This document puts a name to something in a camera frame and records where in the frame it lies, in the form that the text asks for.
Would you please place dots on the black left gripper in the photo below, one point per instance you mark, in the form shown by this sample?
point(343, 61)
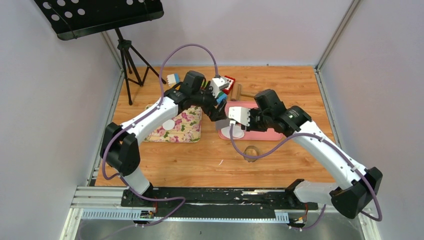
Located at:
point(217, 114)

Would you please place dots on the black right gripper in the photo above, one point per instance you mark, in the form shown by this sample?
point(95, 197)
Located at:
point(252, 127)

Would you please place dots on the pink rectangular tray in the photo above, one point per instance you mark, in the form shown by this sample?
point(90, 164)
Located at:
point(269, 135)

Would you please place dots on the white dough ball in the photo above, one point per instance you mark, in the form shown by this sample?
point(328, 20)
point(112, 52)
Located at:
point(232, 132)

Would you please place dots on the wooden dough roller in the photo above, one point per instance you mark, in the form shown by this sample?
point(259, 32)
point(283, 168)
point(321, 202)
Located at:
point(237, 92)

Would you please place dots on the metal dough scraper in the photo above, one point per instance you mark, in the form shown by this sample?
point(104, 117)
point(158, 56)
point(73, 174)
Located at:
point(220, 124)

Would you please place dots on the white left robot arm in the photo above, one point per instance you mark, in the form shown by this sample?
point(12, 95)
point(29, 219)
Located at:
point(120, 144)

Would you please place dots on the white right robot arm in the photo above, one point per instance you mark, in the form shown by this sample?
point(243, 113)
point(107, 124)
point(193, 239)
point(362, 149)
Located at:
point(356, 186)

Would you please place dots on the flat white dough wrapper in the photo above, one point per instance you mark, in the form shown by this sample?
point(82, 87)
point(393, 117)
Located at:
point(169, 124)

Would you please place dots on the blue green white brick stack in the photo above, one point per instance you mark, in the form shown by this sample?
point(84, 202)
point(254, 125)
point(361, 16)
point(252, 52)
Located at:
point(221, 97)

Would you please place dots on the red window toy brick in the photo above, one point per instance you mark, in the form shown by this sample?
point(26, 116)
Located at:
point(231, 82)

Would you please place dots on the floral rectangular tray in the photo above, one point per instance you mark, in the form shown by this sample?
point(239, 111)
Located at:
point(187, 128)

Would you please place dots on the white and blue toy block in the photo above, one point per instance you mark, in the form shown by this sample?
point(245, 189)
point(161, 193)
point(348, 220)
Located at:
point(172, 79)

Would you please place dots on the black tripod stand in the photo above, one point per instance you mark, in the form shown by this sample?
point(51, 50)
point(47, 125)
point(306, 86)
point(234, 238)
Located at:
point(131, 73)

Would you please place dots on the black perforated stand shelf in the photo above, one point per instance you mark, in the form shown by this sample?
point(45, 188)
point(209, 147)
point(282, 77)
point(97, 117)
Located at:
point(73, 19)

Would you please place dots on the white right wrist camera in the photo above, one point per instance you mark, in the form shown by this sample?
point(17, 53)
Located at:
point(239, 114)

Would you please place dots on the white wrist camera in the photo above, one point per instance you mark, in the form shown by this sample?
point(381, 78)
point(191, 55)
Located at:
point(239, 114)
point(218, 84)

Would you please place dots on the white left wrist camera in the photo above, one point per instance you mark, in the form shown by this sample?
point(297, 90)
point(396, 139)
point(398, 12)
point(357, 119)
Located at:
point(218, 84)

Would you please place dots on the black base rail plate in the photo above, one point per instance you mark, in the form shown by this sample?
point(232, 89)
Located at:
point(217, 203)

